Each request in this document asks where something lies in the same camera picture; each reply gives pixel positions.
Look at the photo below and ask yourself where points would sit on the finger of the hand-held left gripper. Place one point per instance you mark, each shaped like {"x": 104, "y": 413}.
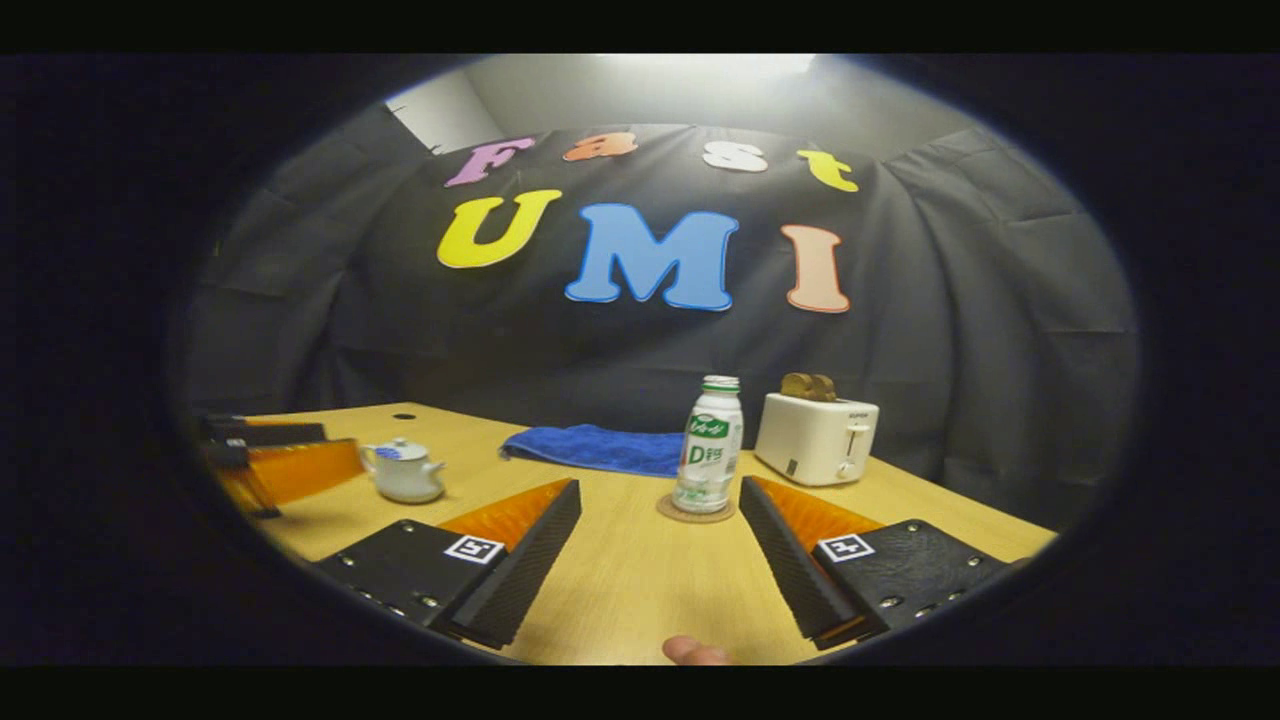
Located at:
{"x": 270, "y": 433}
{"x": 300, "y": 470}

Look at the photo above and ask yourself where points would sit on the white toaster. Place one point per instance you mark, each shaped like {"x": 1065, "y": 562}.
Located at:
{"x": 810, "y": 440}

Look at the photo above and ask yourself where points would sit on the black backdrop cloth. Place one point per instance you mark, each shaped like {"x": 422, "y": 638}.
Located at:
{"x": 950, "y": 300}

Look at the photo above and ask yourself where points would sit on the round woven coaster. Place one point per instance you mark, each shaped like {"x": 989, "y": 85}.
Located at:
{"x": 670, "y": 512}

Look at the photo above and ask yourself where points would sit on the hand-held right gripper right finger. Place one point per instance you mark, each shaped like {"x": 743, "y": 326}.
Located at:
{"x": 790, "y": 570}

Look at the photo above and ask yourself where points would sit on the white ceramic teacup with spout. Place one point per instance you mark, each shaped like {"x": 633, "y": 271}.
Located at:
{"x": 405, "y": 482}

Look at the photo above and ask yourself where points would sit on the white water bottle green label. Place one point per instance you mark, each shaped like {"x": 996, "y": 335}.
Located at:
{"x": 710, "y": 450}

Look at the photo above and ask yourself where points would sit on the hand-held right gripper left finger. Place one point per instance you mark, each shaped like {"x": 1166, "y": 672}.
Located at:
{"x": 520, "y": 570}

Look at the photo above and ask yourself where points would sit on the blue towel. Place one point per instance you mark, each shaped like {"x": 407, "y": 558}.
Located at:
{"x": 600, "y": 448}

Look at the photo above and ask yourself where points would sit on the brown bread slice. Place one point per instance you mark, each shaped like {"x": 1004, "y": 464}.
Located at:
{"x": 793, "y": 386}
{"x": 824, "y": 388}

